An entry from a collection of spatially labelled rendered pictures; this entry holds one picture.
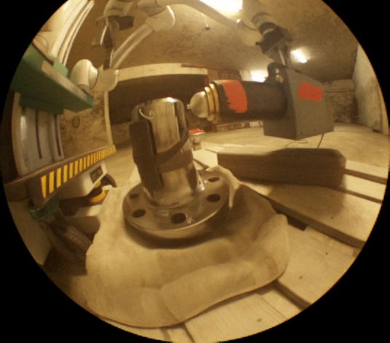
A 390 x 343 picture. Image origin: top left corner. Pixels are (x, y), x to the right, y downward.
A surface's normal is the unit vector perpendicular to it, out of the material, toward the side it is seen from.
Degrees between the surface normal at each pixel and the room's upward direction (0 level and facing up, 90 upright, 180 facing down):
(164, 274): 3
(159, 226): 0
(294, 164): 90
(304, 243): 0
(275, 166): 90
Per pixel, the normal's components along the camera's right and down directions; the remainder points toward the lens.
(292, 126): -0.99, 0.15
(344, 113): -0.92, 0.20
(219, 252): -0.26, -0.62
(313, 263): -0.14, -0.97
